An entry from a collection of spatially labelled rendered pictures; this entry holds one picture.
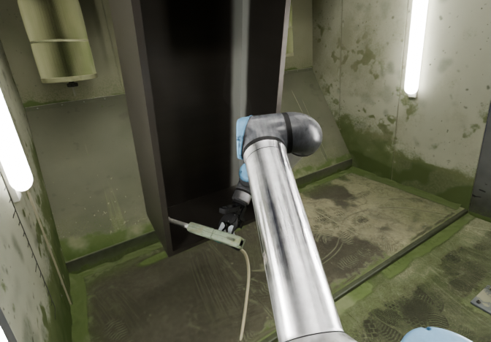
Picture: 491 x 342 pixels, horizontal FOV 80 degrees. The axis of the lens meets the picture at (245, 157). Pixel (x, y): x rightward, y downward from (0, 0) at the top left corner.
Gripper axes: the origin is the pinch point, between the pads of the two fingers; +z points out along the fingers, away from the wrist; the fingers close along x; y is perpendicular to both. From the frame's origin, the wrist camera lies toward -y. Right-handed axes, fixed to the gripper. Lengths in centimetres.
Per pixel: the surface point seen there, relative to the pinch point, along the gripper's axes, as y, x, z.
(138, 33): -82, 2, -41
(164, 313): 26, 34, 44
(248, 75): -23, 8, -79
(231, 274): 54, 19, 12
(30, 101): -46, 163, -41
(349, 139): 155, 1, -155
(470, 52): 65, -88, -178
